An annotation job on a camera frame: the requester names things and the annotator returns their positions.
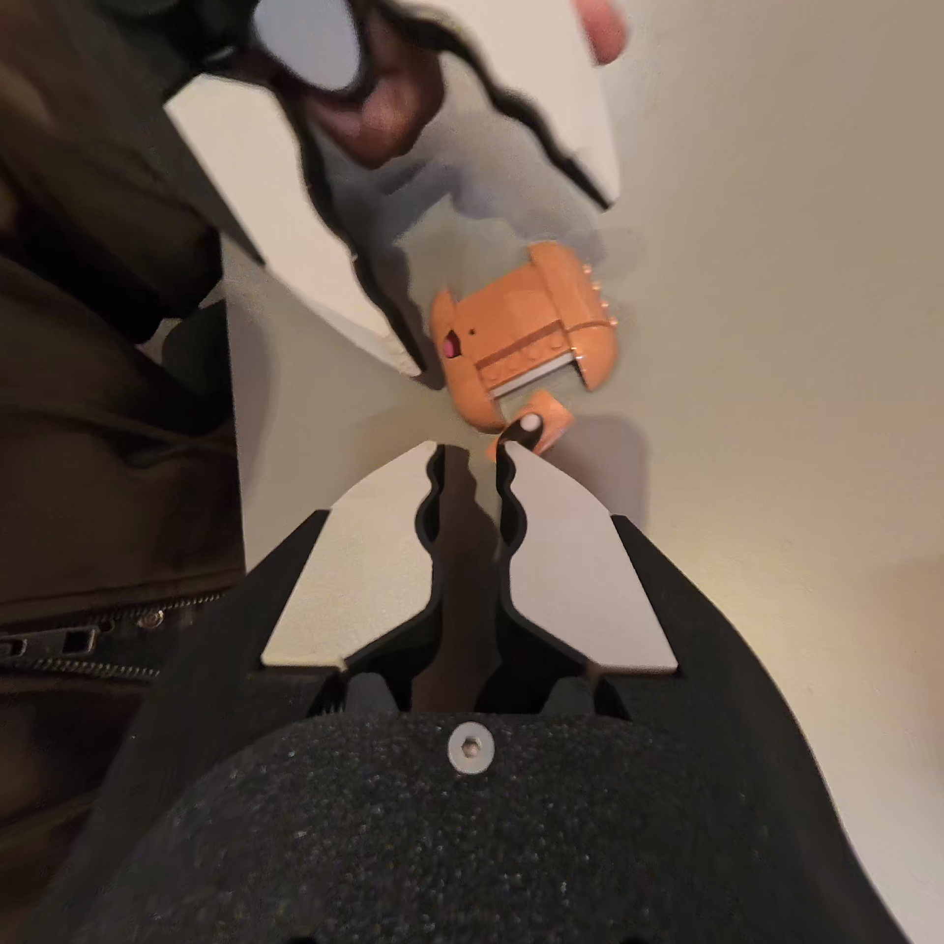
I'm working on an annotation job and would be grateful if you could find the brown lego assembly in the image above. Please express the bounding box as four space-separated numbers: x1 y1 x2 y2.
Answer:
428 241 620 433

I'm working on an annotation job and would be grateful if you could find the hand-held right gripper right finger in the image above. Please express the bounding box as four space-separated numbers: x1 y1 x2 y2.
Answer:
493 440 681 678

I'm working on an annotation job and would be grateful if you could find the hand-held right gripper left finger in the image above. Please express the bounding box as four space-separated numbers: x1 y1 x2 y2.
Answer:
263 440 448 674

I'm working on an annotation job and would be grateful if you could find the small orange lego brick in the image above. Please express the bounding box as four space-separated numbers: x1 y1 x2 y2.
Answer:
487 391 579 461

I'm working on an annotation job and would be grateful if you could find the brown hooded jacket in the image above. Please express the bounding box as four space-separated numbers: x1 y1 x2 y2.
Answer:
0 0 252 886

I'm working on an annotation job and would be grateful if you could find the person's left hand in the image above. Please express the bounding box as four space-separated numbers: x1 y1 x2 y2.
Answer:
303 0 632 166

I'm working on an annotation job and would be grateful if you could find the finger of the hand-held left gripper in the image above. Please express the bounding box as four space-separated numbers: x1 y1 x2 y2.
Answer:
369 0 623 207
166 74 443 387

